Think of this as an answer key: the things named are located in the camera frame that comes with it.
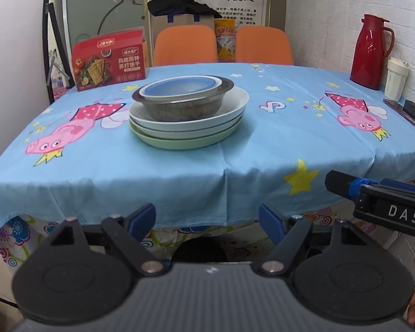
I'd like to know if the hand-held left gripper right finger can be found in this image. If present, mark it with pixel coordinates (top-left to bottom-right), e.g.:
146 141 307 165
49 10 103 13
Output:
259 203 367 276

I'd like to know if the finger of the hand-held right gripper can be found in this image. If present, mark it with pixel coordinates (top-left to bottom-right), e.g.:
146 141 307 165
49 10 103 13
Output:
324 170 379 201
380 179 415 193

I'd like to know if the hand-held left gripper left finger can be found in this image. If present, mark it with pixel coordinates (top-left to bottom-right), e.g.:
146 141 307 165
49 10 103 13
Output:
50 203 165 277

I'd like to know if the pale green plate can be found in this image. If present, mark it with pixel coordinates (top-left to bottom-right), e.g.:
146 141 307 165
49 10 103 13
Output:
131 119 243 151

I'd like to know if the stainless steel bowl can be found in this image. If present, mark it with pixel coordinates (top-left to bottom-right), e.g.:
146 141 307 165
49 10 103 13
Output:
132 77 235 122

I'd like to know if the white floral print plate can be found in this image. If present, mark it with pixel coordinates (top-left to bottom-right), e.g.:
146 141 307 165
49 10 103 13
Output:
129 86 250 133

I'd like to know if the translucent blue plastic bowl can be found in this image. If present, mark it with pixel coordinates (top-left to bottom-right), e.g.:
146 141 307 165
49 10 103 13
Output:
143 75 216 98

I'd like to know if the white ceramic bowl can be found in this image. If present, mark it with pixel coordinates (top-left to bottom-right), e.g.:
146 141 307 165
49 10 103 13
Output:
139 76 224 102

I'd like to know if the person's right hand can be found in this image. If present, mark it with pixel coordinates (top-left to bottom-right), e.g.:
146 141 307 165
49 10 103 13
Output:
404 254 415 329

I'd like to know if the blue cartoon print tablecloth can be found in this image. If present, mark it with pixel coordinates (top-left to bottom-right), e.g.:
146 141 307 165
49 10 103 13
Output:
0 63 415 234

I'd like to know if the dark smartphone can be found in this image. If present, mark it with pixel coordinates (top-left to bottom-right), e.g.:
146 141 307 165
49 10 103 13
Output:
383 98 415 127

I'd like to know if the white lidded cup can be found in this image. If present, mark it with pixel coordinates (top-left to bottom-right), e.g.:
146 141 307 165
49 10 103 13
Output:
384 58 410 102

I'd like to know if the red thermos jug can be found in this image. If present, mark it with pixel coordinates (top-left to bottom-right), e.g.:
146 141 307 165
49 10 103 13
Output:
349 14 395 90

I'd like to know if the floral under cloth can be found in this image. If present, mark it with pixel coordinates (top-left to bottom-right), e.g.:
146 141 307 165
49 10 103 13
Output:
0 204 415 267

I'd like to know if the pink patterned bag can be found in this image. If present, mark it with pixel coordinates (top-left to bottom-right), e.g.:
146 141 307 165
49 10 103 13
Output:
50 76 73 102

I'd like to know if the orange chair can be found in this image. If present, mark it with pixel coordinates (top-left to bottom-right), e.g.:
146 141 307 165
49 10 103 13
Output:
153 26 218 67
235 27 294 66

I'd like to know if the red cracker box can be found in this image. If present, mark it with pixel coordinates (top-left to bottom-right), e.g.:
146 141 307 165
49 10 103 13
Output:
71 29 149 92

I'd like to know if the yellow snack bag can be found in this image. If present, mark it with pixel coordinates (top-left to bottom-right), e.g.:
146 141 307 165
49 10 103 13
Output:
214 19 238 63

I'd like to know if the cardboard box with black cloth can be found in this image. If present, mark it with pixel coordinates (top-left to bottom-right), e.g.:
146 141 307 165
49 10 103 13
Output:
150 10 217 37

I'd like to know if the black cloth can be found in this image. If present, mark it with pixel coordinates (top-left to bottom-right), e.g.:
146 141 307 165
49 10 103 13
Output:
147 0 224 19

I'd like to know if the frosted glass panel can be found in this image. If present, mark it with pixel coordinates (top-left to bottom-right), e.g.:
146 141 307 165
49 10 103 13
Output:
60 0 149 47

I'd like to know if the black metal frame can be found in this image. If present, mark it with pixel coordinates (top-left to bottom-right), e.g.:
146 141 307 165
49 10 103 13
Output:
43 0 77 104

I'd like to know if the wall poster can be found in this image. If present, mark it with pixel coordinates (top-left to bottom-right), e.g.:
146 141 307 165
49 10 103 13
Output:
143 0 272 30

